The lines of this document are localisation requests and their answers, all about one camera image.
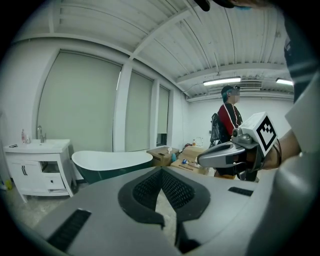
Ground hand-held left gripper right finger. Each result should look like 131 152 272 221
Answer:
161 166 260 256

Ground fluorescent ceiling light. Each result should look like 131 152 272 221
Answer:
274 77 294 86
202 76 242 87

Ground white vanity cabinet with sink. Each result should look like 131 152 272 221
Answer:
2 138 76 203

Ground narrow grey roller blind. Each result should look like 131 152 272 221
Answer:
156 85 170 135

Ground chrome faucet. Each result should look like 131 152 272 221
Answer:
36 124 48 144

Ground black head-worn camera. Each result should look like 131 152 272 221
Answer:
194 0 236 12

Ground green and white bathtub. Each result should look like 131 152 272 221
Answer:
71 149 154 186

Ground wide grey roller blind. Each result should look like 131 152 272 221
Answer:
37 51 123 153

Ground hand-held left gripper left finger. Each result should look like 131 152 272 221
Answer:
32 166 181 256

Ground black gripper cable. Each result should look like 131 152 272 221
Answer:
273 138 283 168

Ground person's right hand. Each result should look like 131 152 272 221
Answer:
246 149 258 172

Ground ceiling air vent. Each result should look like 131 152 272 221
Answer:
241 80 263 89

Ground person's black clothes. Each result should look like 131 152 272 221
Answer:
283 9 318 103

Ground large cardboard box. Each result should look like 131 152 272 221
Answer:
169 146 216 176

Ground person's right forearm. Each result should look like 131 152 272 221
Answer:
262 129 302 170

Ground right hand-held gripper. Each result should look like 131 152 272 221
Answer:
196 111 279 182

